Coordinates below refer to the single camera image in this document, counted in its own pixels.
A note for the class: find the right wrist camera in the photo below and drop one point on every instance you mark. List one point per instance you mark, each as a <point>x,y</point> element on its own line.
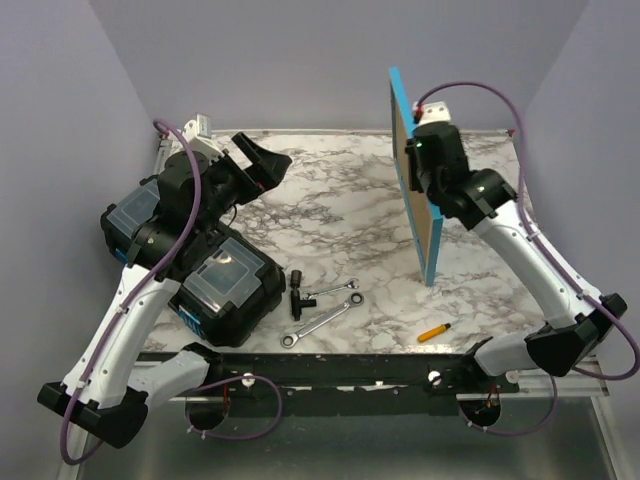
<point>426,113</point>

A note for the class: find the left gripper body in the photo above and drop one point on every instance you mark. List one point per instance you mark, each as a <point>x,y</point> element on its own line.
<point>232,184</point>

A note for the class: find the black toolbox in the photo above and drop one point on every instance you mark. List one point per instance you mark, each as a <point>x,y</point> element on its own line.
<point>230,287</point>

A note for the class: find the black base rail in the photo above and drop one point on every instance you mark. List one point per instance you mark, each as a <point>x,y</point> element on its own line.
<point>261,384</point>

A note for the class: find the aluminium table frame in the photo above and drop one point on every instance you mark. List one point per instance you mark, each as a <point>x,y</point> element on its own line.
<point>342,212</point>

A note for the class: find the large ratchet wrench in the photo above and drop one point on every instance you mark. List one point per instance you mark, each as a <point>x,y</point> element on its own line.
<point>353,301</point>

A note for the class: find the small open-end wrench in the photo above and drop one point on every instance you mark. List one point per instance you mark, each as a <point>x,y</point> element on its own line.
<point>351,284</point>

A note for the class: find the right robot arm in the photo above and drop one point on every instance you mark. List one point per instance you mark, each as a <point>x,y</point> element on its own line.
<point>577,316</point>

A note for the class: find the black T-handle tool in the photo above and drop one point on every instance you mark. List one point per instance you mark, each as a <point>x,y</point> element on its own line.
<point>298,303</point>

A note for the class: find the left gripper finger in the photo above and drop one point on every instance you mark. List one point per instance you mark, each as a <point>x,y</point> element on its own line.
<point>250,149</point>
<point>266,172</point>

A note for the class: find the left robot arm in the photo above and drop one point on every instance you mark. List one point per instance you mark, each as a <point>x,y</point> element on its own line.
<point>178,253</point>

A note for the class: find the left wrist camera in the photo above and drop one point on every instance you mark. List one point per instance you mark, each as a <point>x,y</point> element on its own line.
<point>197,132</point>

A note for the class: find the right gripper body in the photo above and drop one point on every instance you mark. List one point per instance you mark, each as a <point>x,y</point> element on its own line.
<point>418,178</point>

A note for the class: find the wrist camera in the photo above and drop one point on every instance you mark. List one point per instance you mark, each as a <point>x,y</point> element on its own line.
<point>197,132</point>
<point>426,113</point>

